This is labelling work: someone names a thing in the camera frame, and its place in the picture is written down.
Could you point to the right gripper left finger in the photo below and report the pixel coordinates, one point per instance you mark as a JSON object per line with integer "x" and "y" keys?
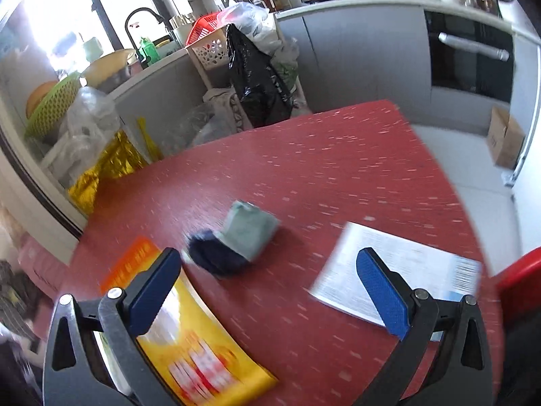
{"x": 74, "y": 372}

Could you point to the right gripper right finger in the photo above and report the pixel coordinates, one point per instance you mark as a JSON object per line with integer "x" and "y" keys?
{"x": 461, "y": 370}

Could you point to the white blue carton box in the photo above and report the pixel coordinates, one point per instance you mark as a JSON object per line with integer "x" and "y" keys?
{"x": 444, "y": 275}

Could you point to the yellow orange snack wrapper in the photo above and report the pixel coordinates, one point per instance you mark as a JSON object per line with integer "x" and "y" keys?
{"x": 197, "y": 357}

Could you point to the red trash bin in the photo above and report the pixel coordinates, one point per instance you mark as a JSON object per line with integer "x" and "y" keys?
{"x": 519, "y": 291}

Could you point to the grey kitchen cabinets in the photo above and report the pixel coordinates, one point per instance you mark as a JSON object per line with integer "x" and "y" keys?
{"x": 355, "y": 51}

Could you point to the black kitchen faucet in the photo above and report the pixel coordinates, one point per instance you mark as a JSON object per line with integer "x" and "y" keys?
{"x": 145, "y": 25}

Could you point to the white refrigerator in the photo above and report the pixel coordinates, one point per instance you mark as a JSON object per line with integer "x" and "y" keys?
{"x": 525, "y": 108}

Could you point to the grey crumpled small carton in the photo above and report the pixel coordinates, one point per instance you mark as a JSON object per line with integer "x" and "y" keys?
{"x": 243, "y": 236}

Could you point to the gold foil bag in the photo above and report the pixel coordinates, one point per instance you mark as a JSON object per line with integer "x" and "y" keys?
{"x": 118, "y": 159}

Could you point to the cardboard box on floor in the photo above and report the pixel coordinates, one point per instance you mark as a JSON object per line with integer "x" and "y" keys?
{"x": 505, "y": 138}

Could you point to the green woven basket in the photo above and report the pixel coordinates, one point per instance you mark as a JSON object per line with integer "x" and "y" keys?
{"x": 53, "y": 107}

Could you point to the black plastic bag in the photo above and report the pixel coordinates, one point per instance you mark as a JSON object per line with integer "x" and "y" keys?
{"x": 262, "y": 93}

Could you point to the green bottle by sink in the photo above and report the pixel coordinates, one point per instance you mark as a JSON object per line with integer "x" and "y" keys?
{"x": 149, "y": 51}

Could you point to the black built-in oven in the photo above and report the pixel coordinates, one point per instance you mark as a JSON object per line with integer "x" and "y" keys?
{"x": 470, "y": 56}

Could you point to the red plastic basket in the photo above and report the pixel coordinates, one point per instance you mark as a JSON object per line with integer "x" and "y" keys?
{"x": 206, "y": 33}

